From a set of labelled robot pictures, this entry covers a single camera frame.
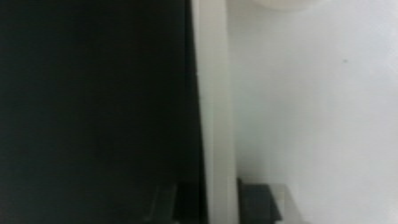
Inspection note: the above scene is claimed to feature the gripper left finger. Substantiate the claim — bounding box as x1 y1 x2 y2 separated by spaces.
149 183 206 224

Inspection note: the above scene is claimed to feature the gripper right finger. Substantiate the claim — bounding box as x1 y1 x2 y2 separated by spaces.
237 179 283 222

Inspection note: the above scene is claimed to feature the white square table top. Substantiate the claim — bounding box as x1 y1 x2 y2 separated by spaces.
192 0 398 224

